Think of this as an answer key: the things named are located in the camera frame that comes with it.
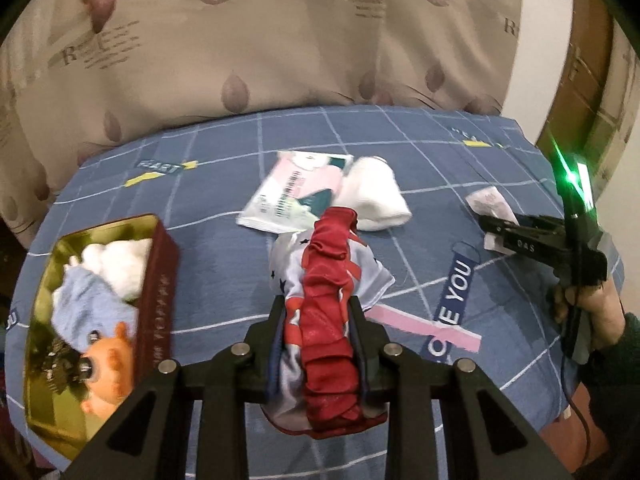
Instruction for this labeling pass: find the beige leaf print curtain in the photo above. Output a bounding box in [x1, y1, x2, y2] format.
[0, 0, 576, 251]

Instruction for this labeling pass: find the person's right forearm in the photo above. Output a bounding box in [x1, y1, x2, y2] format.
[575, 312, 640, 480]

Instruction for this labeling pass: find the dark patterned item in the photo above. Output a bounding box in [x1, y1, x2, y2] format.
[42, 337, 86, 401]

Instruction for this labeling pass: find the gold tin tray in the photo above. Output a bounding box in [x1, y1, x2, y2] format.
[22, 214, 180, 461]

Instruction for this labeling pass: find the person's right hand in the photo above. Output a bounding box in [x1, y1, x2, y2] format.
[551, 280, 627, 352]

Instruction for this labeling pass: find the black cable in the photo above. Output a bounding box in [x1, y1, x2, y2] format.
[559, 345, 593, 466]

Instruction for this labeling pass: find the white sock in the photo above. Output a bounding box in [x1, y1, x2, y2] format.
[340, 156, 412, 233]

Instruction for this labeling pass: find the blue checked bed sheet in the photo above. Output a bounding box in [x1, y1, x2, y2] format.
[5, 105, 626, 480]

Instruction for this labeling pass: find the white star print cloth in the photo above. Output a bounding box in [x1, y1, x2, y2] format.
[260, 230, 396, 433]

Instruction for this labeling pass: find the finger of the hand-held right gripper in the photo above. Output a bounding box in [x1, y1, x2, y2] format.
[477, 214, 568, 235]
[492, 232, 563, 263]

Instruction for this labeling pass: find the pink printed packet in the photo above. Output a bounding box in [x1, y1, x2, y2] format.
[236, 150, 355, 234]

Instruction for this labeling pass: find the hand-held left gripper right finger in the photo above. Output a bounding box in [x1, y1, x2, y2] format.
[347, 296, 573, 480]

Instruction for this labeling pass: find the small white paper packet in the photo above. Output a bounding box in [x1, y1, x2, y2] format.
[464, 185, 519, 253]

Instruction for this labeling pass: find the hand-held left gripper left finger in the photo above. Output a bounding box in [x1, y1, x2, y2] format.
[62, 296, 288, 480]

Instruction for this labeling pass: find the orange plush toy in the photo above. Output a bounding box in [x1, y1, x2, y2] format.
[77, 321, 135, 421]

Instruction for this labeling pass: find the white and yellow fluffy cloth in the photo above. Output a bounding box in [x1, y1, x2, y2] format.
[70, 239, 153, 303]

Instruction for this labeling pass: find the light blue cloth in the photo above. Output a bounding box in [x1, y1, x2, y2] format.
[51, 265, 138, 353]

